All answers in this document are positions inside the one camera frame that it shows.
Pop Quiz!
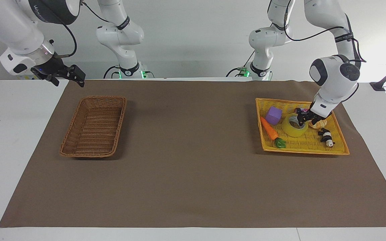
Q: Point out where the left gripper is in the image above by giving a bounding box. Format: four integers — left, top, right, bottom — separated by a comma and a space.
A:
296, 108, 329, 130

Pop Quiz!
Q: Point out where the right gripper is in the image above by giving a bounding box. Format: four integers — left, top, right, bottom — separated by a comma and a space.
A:
30, 54, 86, 88

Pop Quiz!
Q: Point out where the yellow tape roll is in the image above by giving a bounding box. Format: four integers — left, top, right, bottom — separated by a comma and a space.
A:
282, 113, 309, 138

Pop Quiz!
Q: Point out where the yellow woven basket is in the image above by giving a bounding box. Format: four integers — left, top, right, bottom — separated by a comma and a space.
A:
255, 97, 350, 156

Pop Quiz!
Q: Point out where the brown wicker basket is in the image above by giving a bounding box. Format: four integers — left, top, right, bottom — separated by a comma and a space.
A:
60, 96, 127, 158

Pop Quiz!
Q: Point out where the tan toy bread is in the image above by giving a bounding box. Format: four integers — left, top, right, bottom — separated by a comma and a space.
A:
309, 120, 328, 130

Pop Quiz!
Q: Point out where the black and white toy animal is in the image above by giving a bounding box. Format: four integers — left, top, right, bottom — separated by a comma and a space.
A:
318, 128, 335, 148

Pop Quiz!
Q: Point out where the purple cube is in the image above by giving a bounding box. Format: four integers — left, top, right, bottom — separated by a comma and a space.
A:
265, 106, 283, 125

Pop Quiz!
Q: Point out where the orange toy carrot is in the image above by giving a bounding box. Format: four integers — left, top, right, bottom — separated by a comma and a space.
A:
260, 116, 287, 149

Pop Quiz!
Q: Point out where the black cable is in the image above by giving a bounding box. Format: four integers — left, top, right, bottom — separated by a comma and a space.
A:
80, 1, 110, 23
226, 50, 256, 78
44, 9, 78, 60
103, 65, 121, 79
267, 0, 367, 64

